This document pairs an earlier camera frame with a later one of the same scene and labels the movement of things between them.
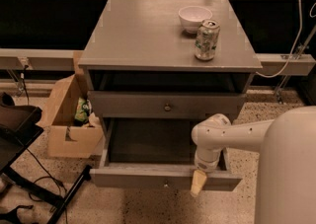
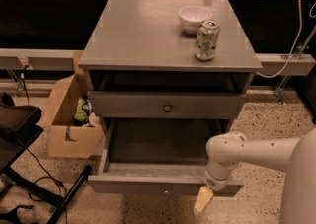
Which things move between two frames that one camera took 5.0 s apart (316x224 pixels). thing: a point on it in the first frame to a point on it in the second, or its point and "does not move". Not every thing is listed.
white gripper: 204,163 to 214,182
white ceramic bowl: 192,17 does not move
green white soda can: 207,39 does not move
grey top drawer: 177,105 does not move
